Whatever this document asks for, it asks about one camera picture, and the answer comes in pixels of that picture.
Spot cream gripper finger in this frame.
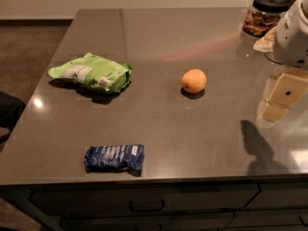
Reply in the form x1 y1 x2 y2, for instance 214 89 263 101
261 68 308 122

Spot orange fruit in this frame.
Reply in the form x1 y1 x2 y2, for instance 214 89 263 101
182 69 207 94

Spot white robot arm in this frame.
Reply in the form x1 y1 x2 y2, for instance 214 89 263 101
258 0 308 122

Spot blue snack bag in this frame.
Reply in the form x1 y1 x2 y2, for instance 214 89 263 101
84 144 144 171

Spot green rice chip bag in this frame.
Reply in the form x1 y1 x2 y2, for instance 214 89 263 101
48 53 132 93

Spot cream snack packet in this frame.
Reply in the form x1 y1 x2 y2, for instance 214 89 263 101
253 27 276 53

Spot glass jar with black lid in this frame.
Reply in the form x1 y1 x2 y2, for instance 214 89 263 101
243 0 291 38

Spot dark right drawer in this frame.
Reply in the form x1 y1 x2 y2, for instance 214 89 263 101
246 183 308 209

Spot black chair at left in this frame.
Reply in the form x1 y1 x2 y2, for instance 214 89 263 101
0 90 27 143

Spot dark drawer with handle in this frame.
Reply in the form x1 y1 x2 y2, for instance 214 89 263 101
31 185 259 217

